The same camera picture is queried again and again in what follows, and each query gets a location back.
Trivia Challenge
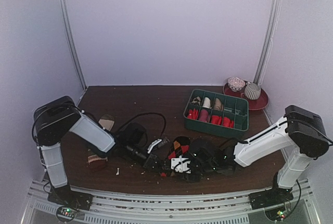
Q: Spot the black argyle sock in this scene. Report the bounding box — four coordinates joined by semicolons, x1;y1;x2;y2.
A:
160;136;190;177

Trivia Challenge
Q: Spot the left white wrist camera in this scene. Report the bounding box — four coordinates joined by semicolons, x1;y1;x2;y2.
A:
147;138;162;154

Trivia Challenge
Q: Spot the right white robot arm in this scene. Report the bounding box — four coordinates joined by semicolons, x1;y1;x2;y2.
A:
171;105;332;204

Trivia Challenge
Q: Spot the red rolled sock in tray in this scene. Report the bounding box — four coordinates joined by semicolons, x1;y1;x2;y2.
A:
210;115;222;125

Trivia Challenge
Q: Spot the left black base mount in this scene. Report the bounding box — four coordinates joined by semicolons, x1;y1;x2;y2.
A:
47;190;93;222

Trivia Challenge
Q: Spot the green divided organizer tray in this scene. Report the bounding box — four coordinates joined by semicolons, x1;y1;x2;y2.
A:
183;89;249;138

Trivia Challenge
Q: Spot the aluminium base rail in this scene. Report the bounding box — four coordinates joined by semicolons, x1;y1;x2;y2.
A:
19;179;324;223

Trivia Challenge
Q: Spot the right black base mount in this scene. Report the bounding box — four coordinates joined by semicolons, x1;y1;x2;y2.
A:
249;186;293;221

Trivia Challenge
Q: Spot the pink patterned bowl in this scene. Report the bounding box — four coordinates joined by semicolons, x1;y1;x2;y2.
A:
227;77;246;92

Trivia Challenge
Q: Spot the tan rolled sock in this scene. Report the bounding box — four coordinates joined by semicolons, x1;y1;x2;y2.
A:
213;98;223;111

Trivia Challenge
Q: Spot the maroon rolled sock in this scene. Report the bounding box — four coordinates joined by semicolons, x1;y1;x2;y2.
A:
198;109;210;123

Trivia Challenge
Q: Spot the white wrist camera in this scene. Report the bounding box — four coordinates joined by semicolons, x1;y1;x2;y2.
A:
147;138;162;154
171;156;191;174

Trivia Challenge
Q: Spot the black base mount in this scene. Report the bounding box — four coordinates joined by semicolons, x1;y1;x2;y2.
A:
249;186;293;221
47;190;93;222

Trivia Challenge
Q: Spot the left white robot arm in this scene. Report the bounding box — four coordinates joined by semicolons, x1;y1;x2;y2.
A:
32;96;163;205

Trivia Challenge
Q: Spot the grey striped cup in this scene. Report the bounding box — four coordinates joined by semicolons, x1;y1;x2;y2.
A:
244;83;261;100

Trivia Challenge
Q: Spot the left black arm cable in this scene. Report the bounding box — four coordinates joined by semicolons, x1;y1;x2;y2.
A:
116;112;167;144

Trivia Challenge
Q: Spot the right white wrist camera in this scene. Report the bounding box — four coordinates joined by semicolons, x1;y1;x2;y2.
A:
171;156;191;174

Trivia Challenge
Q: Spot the left aluminium frame post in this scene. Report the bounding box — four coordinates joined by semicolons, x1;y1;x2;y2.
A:
59;0;87;91

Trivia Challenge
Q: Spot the red zigzag rolled sock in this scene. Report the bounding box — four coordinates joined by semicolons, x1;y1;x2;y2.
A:
187;109;199;120

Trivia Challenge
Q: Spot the aluminium frame post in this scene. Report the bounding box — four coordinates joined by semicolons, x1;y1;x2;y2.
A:
59;0;87;91
253;0;281;85

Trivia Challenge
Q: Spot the black beige patterned rolled sock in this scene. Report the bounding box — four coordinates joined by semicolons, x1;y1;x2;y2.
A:
190;96;201;106

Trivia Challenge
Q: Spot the red and beige sock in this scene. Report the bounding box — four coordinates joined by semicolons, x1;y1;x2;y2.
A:
222;117;234;128

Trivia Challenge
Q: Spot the right aluminium frame post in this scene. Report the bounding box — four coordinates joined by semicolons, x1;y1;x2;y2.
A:
253;0;281;85

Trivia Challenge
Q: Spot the red round plate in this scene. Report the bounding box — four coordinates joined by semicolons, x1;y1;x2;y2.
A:
223;83;269;111

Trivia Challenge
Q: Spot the cream rolled sock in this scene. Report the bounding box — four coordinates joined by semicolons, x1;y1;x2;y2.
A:
202;97;211;109

